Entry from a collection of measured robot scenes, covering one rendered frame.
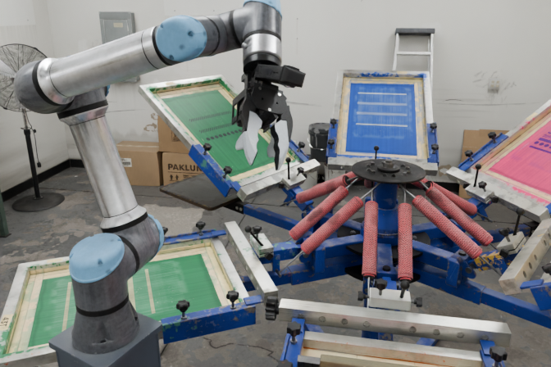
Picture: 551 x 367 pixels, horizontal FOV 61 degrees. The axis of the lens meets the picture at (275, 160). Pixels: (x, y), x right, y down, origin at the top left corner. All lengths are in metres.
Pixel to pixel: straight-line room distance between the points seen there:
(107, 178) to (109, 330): 0.35
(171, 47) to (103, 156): 0.43
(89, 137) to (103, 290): 0.35
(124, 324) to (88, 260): 0.18
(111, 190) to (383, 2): 4.29
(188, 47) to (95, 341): 0.69
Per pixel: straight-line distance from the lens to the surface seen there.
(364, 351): 1.51
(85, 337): 1.18
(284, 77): 0.77
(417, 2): 5.17
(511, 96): 5.42
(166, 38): 0.84
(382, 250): 1.94
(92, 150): 1.17
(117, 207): 1.19
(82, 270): 1.10
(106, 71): 0.94
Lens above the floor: 1.93
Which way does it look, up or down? 18 degrees down
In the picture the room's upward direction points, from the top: straight up
